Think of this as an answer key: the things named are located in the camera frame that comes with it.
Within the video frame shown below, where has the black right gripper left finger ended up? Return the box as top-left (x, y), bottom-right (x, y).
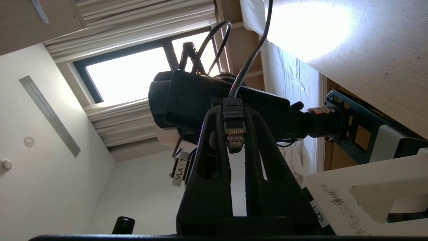
top-left (177, 105), bottom-right (233, 235)

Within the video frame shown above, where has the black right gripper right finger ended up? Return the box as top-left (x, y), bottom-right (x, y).
top-left (246, 109), bottom-right (318, 235)

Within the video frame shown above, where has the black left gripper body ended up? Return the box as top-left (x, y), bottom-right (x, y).
top-left (164, 70), bottom-right (291, 143)

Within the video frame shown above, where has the black ethernet cable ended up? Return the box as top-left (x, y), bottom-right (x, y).
top-left (222, 0), bottom-right (274, 154)

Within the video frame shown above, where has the beige pleated curtain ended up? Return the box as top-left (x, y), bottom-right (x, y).
top-left (83, 99), bottom-right (161, 148)
top-left (43, 0), bottom-right (218, 64)

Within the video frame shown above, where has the black cylinder with red label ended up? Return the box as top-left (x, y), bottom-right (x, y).
top-left (291, 102), bottom-right (341, 141)

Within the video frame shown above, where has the wooden shelf unit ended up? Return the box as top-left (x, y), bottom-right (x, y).
top-left (216, 0), bottom-right (266, 92)

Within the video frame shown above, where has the white fabric drape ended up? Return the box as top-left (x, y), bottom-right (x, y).
top-left (240, 0), bottom-right (326, 179)

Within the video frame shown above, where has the long slotted ceiling vent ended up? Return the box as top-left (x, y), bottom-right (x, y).
top-left (18, 75), bottom-right (81, 158)

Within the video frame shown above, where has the light wooden cabinet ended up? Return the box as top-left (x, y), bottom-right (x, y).
top-left (0, 0), bottom-right (84, 56)

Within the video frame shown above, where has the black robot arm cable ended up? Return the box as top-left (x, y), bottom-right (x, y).
top-left (179, 21), bottom-right (232, 76)

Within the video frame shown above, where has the bright window with dark frame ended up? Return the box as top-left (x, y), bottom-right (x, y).
top-left (73, 22), bottom-right (231, 105)

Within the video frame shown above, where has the small black camera device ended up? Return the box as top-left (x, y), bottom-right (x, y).
top-left (112, 216), bottom-right (135, 235)

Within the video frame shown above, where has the blue grey metal frame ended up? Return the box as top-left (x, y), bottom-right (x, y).
top-left (324, 89), bottom-right (388, 165)

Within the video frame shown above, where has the small grey metal bracket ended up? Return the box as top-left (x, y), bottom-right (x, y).
top-left (30, 0), bottom-right (49, 24)

